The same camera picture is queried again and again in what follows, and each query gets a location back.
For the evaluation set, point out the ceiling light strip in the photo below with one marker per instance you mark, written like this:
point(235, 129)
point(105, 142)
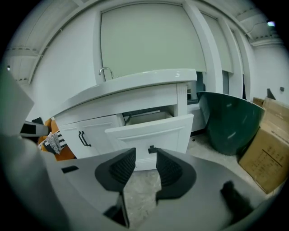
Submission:
point(271, 23)

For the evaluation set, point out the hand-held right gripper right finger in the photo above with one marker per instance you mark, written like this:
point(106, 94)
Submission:
point(173, 178)

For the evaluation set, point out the black white striped blanket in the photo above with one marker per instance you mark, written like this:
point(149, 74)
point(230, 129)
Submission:
point(55, 142)

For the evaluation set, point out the medium cardboard box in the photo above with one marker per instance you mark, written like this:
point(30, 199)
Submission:
point(258, 102)

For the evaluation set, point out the orange armchair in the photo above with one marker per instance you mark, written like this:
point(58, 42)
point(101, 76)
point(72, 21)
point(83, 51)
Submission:
point(64, 155)

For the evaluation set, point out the white drawer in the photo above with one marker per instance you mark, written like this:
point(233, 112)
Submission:
point(146, 135)

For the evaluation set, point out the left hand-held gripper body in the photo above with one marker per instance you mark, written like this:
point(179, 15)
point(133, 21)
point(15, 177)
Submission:
point(37, 130)

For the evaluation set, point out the white vanity sink cabinet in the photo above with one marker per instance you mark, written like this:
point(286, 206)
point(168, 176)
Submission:
point(140, 82)

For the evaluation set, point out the large taped cardboard box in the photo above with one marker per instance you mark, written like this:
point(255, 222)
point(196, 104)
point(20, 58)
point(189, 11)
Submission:
point(264, 158)

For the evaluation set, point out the chrome faucet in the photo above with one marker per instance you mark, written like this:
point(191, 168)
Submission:
point(106, 71)

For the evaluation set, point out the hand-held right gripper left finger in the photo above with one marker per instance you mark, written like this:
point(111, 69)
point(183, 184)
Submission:
point(119, 169)

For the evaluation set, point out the white cabinet door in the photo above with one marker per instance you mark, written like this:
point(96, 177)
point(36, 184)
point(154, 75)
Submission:
point(70, 141)
point(99, 139)

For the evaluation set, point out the wide pale roller blind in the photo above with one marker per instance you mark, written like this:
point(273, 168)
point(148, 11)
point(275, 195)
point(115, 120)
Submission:
point(149, 38)

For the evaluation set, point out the narrow pale roller blind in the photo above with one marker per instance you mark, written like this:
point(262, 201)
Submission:
point(219, 42)

